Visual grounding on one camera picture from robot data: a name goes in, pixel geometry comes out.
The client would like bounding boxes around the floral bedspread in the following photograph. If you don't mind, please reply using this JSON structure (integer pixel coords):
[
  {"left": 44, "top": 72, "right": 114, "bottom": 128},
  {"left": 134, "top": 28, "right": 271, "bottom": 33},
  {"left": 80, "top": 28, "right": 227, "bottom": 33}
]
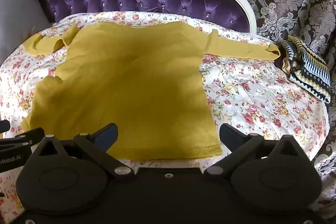
[{"left": 0, "top": 11, "right": 330, "bottom": 216}]

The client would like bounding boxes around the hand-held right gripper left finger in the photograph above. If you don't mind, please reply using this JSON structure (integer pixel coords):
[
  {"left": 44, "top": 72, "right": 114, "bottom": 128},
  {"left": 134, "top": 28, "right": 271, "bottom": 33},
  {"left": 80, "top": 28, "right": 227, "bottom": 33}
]
[{"left": 33, "top": 123, "right": 133, "bottom": 178}]

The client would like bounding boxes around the striped crochet blanket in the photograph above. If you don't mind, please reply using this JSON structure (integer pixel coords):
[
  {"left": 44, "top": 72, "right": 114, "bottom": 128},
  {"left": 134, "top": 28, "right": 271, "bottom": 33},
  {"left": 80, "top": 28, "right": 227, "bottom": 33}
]
[{"left": 273, "top": 34, "right": 332, "bottom": 104}]

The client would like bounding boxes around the grey pillow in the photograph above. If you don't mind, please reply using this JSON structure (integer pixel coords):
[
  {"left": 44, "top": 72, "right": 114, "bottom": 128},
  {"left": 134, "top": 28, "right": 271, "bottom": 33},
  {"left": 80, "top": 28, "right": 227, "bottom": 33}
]
[{"left": 0, "top": 0, "right": 53, "bottom": 65}]

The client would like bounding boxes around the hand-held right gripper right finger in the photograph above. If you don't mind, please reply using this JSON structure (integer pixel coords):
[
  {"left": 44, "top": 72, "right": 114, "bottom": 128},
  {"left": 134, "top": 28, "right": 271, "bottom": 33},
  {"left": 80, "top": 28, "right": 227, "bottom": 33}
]
[{"left": 204, "top": 123, "right": 303, "bottom": 178}]

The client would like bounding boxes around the mustard yellow sweater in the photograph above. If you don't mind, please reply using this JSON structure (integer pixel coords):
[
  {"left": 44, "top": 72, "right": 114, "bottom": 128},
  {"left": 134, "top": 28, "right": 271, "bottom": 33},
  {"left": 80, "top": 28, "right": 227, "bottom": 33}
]
[{"left": 21, "top": 21, "right": 281, "bottom": 161}]

